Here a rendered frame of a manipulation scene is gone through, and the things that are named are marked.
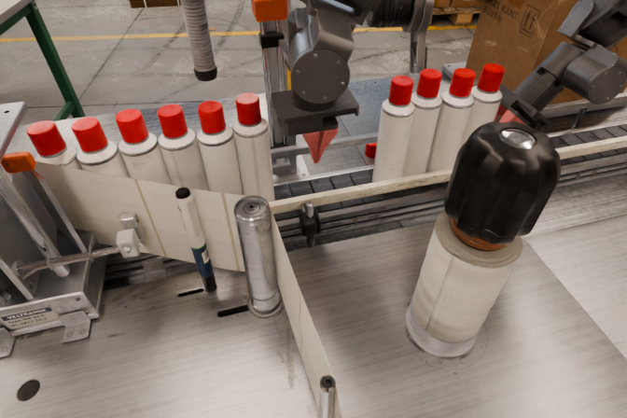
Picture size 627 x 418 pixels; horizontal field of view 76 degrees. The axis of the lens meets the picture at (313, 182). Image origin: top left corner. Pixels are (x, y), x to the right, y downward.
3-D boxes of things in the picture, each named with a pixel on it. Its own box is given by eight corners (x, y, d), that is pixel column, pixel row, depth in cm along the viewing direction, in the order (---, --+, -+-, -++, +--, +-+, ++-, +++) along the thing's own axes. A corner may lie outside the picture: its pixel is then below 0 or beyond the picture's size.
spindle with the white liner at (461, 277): (424, 367, 49) (502, 183, 29) (394, 302, 55) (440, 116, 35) (489, 348, 50) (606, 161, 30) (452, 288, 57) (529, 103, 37)
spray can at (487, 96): (456, 180, 74) (489, 77, 60) (442, 162, 78) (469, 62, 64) (481, 174, 75) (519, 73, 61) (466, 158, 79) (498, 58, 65)
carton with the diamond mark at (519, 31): (514, 114, 96) (561, -7, 78) (464, 69, 113) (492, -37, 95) (620, 98, 101) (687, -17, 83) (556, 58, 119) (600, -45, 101)
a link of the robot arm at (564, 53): (578, 51, 69) (560, 32, 66) (607, 64, 63) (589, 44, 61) (546, 84, 71) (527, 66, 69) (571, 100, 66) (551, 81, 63)
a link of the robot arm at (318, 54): (385, -34, 43) (311, -69, 40) (413, 3, 34) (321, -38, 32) (338, 65, 50) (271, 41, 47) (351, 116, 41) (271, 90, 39)
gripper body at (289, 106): (359, 119, 51) (364, 64, 46) (280, 132, 49) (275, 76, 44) (344, 94, 55) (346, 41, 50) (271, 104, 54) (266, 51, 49)
